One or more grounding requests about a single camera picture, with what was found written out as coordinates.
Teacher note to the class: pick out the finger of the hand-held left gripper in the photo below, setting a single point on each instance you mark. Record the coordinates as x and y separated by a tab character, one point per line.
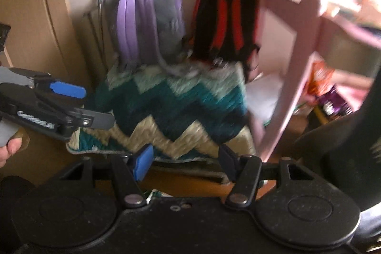
99	120
67	89

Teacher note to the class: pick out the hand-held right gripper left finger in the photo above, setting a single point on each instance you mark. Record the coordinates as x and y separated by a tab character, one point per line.
143	163

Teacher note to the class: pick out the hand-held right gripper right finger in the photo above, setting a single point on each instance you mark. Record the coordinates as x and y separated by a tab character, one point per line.
226	161

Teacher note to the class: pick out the person's left hand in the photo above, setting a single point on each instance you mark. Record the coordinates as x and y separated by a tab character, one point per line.
8	149

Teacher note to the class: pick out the teal zigzag quilted blanket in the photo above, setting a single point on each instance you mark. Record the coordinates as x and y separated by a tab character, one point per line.
166	105

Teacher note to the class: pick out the wooden wardrobe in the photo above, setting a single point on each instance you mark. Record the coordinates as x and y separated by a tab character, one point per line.
32	33

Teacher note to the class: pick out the purple grey backpack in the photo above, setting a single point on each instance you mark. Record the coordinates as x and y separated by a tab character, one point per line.
143	19

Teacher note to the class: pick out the black office chair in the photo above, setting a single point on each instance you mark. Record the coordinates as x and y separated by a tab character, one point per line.
348	158

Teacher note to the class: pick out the purple snack packet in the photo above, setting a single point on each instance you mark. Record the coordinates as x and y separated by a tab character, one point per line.
335	100

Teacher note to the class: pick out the orange snack packet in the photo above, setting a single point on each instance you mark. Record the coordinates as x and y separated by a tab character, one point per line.
320	77

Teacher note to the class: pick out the black red backpack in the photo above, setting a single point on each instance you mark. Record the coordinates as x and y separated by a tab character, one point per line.
223	22

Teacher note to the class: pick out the pink kids table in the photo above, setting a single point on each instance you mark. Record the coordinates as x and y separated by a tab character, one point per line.
297	33

